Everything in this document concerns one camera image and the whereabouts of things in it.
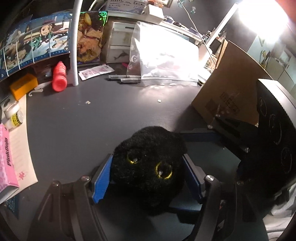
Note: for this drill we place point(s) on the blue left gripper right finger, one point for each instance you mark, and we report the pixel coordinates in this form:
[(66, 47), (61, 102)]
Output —
[(194, 177)]

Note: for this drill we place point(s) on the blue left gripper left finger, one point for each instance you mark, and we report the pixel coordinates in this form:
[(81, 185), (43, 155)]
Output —
[(100, 179)]

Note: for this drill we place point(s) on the black plush yellow eyes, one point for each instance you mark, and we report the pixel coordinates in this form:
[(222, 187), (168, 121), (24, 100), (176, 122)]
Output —
[(148, 170)]

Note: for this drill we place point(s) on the brown cardboard box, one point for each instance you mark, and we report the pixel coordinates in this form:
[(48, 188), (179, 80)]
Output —
[(230, 90)]

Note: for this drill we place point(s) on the pink patterned tissue box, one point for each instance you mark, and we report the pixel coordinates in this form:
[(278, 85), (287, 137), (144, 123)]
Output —
[(8, 181)]

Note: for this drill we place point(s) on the small white yellow bottle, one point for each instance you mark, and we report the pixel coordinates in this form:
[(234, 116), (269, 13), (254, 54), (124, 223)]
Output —
[(14, 117)]

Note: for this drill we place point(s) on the black marker pen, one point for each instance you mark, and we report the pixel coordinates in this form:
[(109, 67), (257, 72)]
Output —
[(125, 79)]

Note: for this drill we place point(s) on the red plastic bottle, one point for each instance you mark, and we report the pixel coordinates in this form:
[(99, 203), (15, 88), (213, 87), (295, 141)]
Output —
[(59, 81)]

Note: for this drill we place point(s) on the pink white sachet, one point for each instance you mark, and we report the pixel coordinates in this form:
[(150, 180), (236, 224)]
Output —
[(95, 71)]

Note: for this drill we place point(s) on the orange small box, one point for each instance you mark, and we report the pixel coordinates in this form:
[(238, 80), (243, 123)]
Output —
[(23, 86)]

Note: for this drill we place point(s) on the clear zip bag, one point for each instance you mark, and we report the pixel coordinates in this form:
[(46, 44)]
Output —
[(161, 57)]

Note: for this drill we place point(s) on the white desk lamp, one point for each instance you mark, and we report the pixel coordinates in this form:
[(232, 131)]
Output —
[(265, 19)]

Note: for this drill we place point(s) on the white drawer unit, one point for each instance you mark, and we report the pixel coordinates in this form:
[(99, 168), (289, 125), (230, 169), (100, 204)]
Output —
[(116, 40)]

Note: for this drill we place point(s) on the anime poster strip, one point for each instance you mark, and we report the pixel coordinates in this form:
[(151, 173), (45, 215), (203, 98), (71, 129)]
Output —
[(34, 41)]

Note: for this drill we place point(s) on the white wire shelf rack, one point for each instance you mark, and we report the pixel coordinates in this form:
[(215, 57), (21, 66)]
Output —
[(74, 32)]

